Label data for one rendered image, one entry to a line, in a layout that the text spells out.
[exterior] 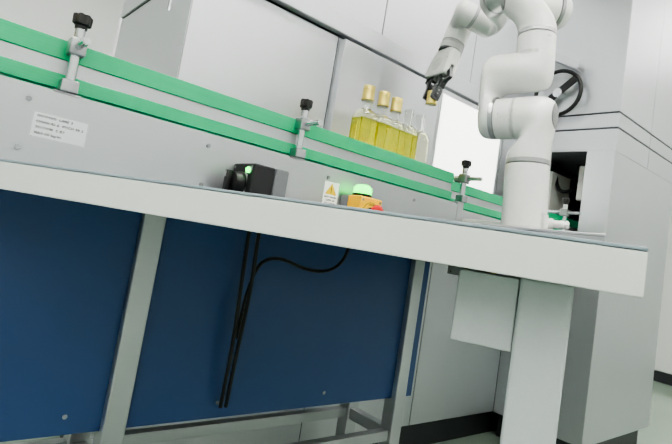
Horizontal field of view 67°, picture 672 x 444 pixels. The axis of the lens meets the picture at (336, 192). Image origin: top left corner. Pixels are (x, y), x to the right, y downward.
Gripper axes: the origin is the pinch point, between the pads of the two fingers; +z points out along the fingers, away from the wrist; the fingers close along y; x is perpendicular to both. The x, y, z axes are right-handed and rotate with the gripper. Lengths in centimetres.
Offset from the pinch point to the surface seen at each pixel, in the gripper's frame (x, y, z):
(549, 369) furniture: -39, 107, 64
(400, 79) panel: -7.2, -11.3, -3.5
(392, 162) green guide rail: -14.8, 21.6, 31.9
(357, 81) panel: -22.7, -5.9, 7.2
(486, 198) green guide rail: 37.1, -3.7, 19.8
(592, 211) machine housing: 91, -7, 1
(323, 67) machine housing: -34.5, -5.7, 9.2
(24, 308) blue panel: -76, 44, 88
